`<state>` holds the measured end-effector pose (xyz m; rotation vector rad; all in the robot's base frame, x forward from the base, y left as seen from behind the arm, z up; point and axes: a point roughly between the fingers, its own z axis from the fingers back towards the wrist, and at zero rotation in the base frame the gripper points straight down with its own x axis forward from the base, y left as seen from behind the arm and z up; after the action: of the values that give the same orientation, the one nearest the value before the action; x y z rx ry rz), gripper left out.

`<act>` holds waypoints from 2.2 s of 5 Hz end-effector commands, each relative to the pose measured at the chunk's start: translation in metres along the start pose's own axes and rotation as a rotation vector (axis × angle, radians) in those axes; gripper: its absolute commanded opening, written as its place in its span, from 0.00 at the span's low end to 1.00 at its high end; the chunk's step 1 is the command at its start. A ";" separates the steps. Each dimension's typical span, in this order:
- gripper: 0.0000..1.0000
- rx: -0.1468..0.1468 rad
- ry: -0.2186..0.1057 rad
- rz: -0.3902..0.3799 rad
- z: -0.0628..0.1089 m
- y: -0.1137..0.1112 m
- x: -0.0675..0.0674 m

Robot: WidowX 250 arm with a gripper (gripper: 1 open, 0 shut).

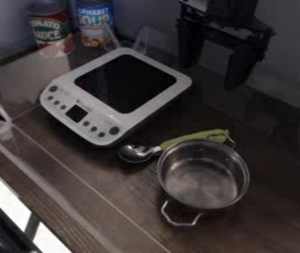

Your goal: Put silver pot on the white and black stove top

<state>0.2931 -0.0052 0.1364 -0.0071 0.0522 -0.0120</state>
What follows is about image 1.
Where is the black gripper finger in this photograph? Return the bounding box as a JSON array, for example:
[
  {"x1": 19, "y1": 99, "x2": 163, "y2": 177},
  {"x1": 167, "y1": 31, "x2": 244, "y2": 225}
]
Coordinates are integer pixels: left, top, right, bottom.
[
  {"x1": 178, "y1": 17, "x2": 202, "y2": 68},
  {"x1": 224, "y1": 40, "x2": 260, "y2": 90}
]

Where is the silver steel pot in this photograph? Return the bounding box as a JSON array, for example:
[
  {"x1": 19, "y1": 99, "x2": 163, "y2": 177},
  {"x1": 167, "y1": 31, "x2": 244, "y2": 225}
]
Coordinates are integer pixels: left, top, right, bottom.
[{"x1": 156, "y1": 139, "x2": 251, "y2": 227}]

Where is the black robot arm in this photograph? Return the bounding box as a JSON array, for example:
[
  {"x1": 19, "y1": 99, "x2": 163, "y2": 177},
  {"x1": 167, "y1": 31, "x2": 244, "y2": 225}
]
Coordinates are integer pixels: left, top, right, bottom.
[{"x1": 176, "y1": 0, "x2": 275, "y2": 90}]

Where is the white and black stove top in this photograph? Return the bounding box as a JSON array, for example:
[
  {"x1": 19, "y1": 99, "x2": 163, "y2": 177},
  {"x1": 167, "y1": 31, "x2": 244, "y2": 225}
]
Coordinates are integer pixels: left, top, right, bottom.
[{"x1": 40, "y1": 47, "x2": 192, "y2": 147}]

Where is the alphabet soup can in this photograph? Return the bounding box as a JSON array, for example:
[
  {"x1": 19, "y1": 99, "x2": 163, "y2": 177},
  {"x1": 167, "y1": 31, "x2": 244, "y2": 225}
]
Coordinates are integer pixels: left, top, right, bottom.
[{"x1": 76, "y1": 0, "x2": 115, "y2": 47}]

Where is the tomato sauce can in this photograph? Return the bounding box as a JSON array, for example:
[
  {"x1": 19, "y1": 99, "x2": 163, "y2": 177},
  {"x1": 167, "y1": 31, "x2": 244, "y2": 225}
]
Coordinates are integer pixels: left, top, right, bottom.
[{"x1": 29, "y1": 0, "x2": 73, "y2": 57}]

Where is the clear acrylic barrier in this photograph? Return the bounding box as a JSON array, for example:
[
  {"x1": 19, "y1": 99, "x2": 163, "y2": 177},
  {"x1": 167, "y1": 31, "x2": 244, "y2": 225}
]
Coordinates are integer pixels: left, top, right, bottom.
[{"x1": 0, "y1": 108, "x2": 172, "y2": 253}]

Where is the green handled metal scoop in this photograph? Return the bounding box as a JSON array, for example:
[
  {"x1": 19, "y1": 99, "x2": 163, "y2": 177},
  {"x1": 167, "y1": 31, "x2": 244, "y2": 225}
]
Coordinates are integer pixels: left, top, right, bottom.
[{"x1": 119, "y1": 128, "x2": 231, "y2": 164}]

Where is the black table leg frame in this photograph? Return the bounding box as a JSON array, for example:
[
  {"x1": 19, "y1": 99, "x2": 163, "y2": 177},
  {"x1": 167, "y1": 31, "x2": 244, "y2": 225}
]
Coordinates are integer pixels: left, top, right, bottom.
[{"x1": 0, "y1": 187, "x2": 43, "y2": 253}]

